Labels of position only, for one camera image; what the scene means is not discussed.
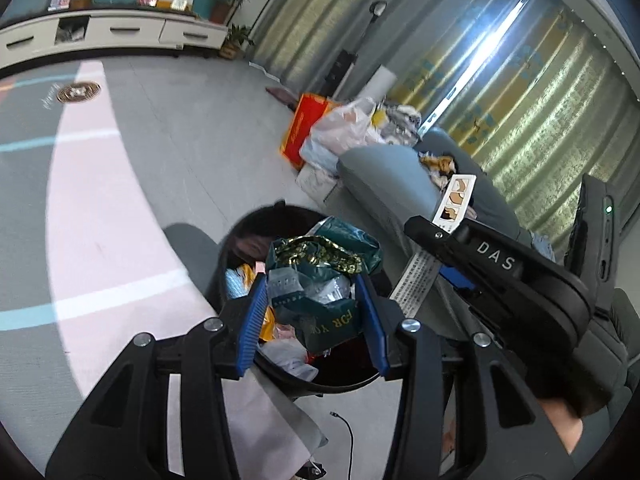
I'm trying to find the teal foil bag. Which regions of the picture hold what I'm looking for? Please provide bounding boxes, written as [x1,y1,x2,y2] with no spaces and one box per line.
[264,217,383,353]

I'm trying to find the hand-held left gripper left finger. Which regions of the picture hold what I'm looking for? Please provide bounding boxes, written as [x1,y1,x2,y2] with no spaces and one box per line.
[45,276,268,480]

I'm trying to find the grey sofa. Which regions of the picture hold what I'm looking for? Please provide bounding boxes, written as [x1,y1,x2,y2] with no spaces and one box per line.
[336,127,640,461]

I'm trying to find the upright vacuum cleaner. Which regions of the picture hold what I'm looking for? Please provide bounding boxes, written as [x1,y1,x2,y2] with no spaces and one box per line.
[325,1,388,98]

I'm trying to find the patterned window curtain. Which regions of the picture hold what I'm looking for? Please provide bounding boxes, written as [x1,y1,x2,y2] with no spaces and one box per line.
[250,0,640,241]

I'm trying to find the black trash bin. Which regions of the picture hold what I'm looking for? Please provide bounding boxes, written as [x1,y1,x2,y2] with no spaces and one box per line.
[217,202,396,393]

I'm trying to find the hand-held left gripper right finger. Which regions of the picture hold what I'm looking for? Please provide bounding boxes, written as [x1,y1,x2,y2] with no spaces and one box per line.
[356,274,576,480]

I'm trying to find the yellow snack bag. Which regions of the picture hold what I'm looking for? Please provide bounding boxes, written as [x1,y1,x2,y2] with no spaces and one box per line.
[240,265,281,343]

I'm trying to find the pile of clothes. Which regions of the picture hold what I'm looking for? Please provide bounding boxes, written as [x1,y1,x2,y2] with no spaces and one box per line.
[375,102,426,146]

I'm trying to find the white printed paper packet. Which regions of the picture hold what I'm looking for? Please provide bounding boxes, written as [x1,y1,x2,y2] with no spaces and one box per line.
[390,174,476,306]

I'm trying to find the pastel striped floor rug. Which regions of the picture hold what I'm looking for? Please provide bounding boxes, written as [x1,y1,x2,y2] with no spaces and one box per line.
[0,60,261,461]

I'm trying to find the black cable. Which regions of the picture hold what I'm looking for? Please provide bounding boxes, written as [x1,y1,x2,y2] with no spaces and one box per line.
[300,412,353,480]

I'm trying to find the brown patterned cloth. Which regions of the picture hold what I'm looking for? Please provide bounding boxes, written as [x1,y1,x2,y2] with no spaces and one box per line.
[420,152,458,181]

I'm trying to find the small potted plant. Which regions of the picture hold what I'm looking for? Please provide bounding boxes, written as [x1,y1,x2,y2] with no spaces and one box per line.
[220,25,256,58]

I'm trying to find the orange shopping bag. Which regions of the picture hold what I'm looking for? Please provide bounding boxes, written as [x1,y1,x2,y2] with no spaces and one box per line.
[279,94,341,167]

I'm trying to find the white plastic bag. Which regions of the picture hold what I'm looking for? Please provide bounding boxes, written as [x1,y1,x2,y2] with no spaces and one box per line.
[300,97,386,161]

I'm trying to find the white paper sheet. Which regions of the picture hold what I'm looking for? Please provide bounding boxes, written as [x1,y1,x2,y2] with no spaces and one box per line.
[250,365,328,466]

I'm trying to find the tall potted plant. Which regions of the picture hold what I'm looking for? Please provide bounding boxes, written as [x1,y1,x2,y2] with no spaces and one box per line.
[215,0,251,23]

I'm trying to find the white crumpled plastic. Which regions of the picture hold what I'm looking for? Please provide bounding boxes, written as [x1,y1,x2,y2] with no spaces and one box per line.
[260,340,319,382]

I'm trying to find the white tv cabinet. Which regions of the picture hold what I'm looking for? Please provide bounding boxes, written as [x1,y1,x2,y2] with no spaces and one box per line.
[0,7,228,72]

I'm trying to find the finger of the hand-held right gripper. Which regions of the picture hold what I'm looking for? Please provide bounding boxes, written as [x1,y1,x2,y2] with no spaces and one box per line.
[439,265,478,301]
[404,216,473,266]

